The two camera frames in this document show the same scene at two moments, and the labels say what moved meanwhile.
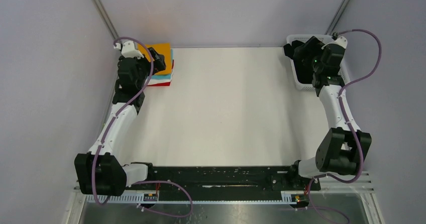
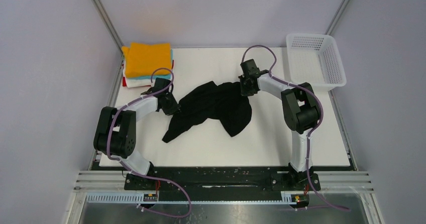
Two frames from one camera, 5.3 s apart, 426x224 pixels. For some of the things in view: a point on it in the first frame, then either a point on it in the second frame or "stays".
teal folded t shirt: [164, 76] stays
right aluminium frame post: [341, 9] stays
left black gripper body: [157, 66] to [171, 105]
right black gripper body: [312, 61] to [245, 90]
